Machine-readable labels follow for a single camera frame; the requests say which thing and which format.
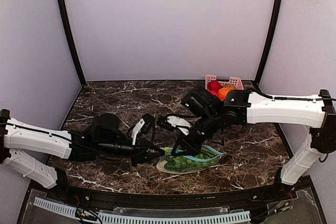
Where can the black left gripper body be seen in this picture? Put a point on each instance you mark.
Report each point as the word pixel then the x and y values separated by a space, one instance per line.
pixel 139 154

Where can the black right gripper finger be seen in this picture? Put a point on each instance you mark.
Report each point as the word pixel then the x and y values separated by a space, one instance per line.
pixel 176 149
pixel 191 150

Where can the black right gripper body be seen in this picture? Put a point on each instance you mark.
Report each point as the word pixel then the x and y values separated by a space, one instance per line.
pixel 189 141

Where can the green grapes toy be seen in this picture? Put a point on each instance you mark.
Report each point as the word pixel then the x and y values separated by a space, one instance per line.
pixel 183 161

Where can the clear zip top bag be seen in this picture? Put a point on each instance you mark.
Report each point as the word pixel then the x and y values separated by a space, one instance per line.
pixel 207 150

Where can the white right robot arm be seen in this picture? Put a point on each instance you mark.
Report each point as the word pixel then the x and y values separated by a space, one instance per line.
pixel 241 107

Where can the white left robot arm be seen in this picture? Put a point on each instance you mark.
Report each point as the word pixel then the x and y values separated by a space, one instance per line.
pixel 102 137

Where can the red apple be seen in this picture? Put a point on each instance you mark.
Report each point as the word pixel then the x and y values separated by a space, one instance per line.
pixel 213 92

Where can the orange tangerine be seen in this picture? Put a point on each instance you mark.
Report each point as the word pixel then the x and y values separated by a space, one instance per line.
pixel 223 92

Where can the red pepper toy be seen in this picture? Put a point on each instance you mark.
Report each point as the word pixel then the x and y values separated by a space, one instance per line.
pixel 214 85

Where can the brown potato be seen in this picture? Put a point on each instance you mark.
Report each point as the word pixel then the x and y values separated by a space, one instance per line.
pixel 229 86

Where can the pink plastic basket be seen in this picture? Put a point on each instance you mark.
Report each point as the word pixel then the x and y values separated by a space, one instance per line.
pixel 237 82

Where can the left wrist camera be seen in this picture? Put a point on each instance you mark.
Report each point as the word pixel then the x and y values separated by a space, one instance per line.
pixel 143 126

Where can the grey slotted cable duct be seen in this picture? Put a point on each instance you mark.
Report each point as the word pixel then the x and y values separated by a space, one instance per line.
pixel 135 215

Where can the black front frame rail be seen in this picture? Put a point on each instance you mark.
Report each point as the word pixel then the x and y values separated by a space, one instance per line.
pixel 106 186

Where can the black left frame post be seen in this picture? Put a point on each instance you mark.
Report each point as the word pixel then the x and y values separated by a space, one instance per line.
pixel 70 41

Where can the black frame post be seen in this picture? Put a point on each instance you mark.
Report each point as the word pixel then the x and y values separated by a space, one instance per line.
pixel 70 41
pixel 268 42

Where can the black right frame post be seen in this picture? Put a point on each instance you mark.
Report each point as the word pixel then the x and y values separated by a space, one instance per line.
pixel 268 42

